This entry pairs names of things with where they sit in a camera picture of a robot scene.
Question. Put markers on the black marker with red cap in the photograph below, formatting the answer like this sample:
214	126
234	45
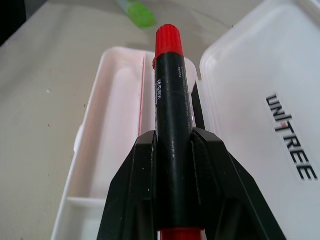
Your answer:
172	105

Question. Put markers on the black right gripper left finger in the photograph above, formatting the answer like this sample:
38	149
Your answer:
130	185

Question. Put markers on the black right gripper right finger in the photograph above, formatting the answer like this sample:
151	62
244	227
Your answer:
220	185

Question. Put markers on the white plastic pencil case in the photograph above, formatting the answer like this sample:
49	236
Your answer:
250	82

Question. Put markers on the green highlighter marker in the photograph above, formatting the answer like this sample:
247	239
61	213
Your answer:
140	11

